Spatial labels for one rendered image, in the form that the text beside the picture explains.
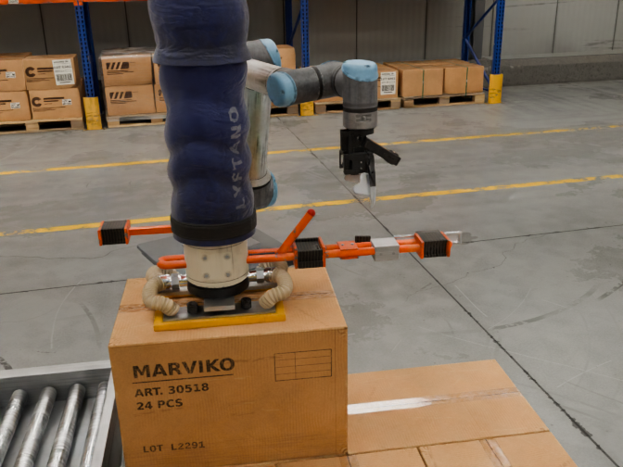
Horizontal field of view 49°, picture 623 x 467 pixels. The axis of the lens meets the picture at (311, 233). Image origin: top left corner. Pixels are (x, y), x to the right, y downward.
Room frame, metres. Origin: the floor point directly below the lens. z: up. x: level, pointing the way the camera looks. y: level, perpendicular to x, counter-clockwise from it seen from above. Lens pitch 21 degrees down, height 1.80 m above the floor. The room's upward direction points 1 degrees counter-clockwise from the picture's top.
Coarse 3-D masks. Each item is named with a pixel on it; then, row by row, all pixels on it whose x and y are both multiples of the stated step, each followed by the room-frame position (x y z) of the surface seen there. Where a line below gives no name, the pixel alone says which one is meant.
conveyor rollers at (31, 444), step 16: (16, 400) 1.83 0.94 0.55; (48, 400) 1.84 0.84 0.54; (80, 400) 1.85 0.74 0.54; (96, 400) 1.83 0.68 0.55; (16, 416) 1.77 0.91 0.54; (32, 416) 1.76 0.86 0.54; (48, 416) 1.78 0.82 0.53; (64, 416) 1.75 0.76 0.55; (96, 416) 1.74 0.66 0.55; (0, 432) 1.68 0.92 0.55; (32, 432) 1.67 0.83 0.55; (64, 432) 1.67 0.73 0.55; (96, 432) 1.67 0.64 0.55; (0, 448) 1.61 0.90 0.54; (32, 448) 1.61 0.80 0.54; (64, 448) 1.60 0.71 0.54; (0, 464) 1.56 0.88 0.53; (16, 464) 1.53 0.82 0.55; (32, 464) 1.56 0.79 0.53; (48, 464) 1.53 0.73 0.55; (64, 464) 1.55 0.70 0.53; (80, 464) 1.54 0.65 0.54
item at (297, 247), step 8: (296, 240) 1.78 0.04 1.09; (304, 240) 1.78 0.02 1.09; (312, 240) 1.79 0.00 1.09; (320, 240) 1.76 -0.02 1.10; (296, 248) 1.70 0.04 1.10; (304, 248) 1.73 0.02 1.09; (312, 248) 1.73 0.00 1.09; (320, 248) 1.73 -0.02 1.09; (296, 256) 1.70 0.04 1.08; (304, 256) 1.69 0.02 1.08; (312, 256) 1.70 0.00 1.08; (320, 256) 1.71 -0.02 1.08; (296, 264) 1.70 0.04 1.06; (304, 264) 1.69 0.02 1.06; (312, 264) 1.70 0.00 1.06; (320, 264) 1.70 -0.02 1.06
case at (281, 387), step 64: (128, 320) 1.61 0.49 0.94; (320, 320) 1.59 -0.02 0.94; (128, 384) 1.49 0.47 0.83; (192, 384) 1.50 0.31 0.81; (256, 384) 1.52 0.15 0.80; (320, 384) 1.55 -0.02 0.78; (128, 448) 1.48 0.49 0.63; (192, 448) 1.50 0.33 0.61; (256, 448) 1.52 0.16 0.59; (320, 448) 1.55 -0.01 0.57
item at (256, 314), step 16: (192, 304) 1.60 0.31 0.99; (240, 304) 1.65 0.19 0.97; (256, 304) 1.64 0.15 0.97; (160, 320) 1.57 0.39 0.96; (176, 320) 1.57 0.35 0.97; (192, 320) 1.57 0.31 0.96; (208, 320) 1.57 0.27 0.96; (224, 320) 1.57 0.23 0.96; (240, 320) 1.57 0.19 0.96; (256, 320) 1.58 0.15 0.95; (272, 320) 1.59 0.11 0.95
